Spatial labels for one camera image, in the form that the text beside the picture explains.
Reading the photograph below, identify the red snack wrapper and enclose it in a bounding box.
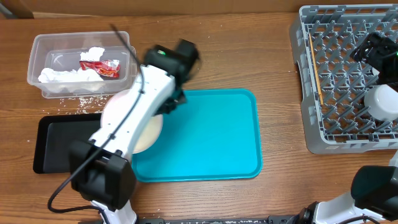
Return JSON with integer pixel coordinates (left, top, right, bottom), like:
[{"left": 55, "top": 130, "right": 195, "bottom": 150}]
[{"left": 79, "top": 60, "right": 121, "bottom": 78}]

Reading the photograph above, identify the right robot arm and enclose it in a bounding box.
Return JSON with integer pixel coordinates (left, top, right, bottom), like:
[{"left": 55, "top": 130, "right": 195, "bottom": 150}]
[{"left": 288, "top": 32, "right": 397, "bottom": 223}]

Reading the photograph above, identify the black plastic tray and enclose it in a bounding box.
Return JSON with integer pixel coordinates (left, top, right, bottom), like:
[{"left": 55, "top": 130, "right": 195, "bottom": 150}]
[{"left": 33, "top": 113, "right": 101, "bottom": 174}]

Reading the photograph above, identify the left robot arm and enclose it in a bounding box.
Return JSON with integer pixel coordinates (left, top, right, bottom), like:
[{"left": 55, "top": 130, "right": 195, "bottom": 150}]
[{"left": 69, "top": 40, "right": 199, "bottom": 223}]

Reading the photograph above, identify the clear plastic bin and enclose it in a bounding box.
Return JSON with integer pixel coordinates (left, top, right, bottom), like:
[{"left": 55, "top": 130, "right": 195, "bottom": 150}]
[{"left": 27, "top": 32, "right": 137, "bottom": 98}]

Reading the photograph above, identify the grey dishwasher rack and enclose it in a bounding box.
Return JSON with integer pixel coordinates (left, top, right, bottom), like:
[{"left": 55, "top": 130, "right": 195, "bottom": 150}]
[{"left": 289, "top": 4, "right": 397, "bottom": 154}]

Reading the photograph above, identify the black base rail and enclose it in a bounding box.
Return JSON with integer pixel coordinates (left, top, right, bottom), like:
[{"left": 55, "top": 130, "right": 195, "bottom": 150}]
[{"left": 134, "top": 215, "right": 297, "bottom": 224}]

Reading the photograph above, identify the large white plate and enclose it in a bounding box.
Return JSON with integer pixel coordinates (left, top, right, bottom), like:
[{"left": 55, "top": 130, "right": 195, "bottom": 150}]
[{"left": 100, "top": 90, "right": 163, "bottom": 154}]

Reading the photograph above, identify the wooden chopstick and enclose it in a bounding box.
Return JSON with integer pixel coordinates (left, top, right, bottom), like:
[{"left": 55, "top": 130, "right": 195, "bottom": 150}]
[{"left": 308, "top": 33, "right": 324, "bottom": 106}]

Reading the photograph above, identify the grey shallow bowl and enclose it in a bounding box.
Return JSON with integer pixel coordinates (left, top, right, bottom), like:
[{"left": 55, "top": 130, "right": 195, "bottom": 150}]
[{"left": 364, "top": 85, "right": 397, "bottom": 121}]

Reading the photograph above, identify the white tissue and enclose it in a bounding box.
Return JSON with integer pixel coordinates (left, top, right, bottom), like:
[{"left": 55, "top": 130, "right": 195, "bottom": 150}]
[
  {"left": 80, "top": 47, "right": 105, "bottom": 62},
  {"left": 38, "top": 68, "right": 103, "bottom": 83}
]

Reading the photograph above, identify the teal serving tray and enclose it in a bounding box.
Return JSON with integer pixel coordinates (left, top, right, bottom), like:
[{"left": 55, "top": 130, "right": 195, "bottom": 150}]
[{"left": 132, "top": 89, "right": 262, "bottom": 182}]

